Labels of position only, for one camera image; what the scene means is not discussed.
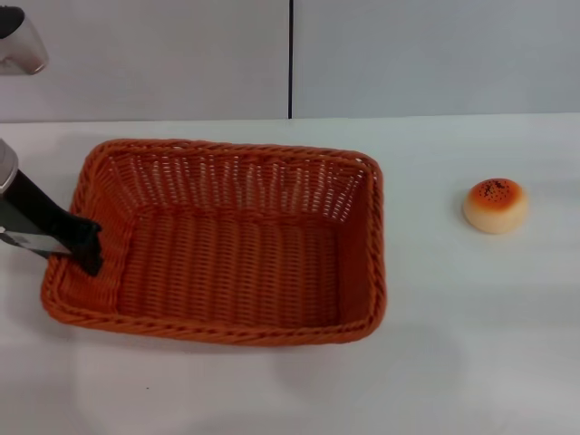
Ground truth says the orange woven plastic basket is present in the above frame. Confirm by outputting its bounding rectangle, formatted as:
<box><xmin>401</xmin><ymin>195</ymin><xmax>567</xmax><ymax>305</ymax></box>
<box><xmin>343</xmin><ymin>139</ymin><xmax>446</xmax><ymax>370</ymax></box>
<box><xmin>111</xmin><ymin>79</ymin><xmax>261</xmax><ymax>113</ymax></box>
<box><xmin>40</xmin><ymin>138</ymin><xmax>390</xmax><ymax>348</ymax></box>

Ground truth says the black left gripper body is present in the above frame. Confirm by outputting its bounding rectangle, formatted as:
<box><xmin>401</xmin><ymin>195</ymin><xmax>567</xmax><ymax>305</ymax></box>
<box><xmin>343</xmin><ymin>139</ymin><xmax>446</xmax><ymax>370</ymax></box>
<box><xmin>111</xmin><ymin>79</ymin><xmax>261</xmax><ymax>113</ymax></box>
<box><xmin>0</xmin><ymin>168</ymin><xmax>76</xmax><ymax>261</ymax></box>

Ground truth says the black vertical wall strip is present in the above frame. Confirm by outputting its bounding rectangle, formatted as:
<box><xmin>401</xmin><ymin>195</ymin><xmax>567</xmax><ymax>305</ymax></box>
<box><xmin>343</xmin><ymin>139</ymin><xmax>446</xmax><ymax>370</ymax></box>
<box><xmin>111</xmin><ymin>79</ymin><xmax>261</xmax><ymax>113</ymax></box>
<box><xmin>286</xmin><ymin>0</ymin><xmax>295</xmax><ymax>120</ymax></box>

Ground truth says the round toasted bread bun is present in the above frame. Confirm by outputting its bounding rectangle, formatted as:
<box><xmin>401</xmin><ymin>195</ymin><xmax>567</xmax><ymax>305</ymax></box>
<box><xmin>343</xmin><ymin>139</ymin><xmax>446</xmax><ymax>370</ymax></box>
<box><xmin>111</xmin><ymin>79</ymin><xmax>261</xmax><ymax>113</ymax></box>
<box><xmin>462</xmin><ymin>179</ymin><xmax>529</xmax><ymax>236</ymax></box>

